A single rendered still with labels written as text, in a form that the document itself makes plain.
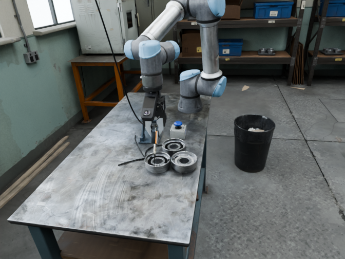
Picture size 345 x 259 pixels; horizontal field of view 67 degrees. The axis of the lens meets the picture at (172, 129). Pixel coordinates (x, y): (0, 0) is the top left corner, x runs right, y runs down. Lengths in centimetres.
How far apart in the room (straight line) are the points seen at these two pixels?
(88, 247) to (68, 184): 27
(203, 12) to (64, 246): 115
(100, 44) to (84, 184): 244
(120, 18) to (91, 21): 35
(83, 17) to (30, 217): 265
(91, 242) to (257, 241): 109
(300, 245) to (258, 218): 30
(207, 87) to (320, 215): 127
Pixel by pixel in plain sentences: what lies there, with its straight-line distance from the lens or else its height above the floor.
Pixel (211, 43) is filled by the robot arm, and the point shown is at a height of 120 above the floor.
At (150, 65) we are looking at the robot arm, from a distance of 91.
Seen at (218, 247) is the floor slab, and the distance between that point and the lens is 181.
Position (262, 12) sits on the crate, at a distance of 443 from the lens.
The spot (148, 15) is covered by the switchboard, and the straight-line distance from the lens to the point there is 483.
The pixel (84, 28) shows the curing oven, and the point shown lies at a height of 110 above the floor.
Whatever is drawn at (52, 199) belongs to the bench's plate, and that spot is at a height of 80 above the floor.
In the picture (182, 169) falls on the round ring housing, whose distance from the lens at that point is 101.
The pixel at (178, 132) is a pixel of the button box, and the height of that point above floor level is 84.
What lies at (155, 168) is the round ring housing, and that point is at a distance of 102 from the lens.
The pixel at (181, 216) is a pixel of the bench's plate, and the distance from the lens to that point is 87.
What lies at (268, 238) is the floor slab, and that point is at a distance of 192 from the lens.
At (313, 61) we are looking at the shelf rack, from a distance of 461.
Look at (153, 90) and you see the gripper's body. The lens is 94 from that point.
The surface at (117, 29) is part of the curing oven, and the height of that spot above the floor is 108.
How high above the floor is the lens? 144
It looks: 28 degrees down
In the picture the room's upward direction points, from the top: 3 degrees counter-clockwise
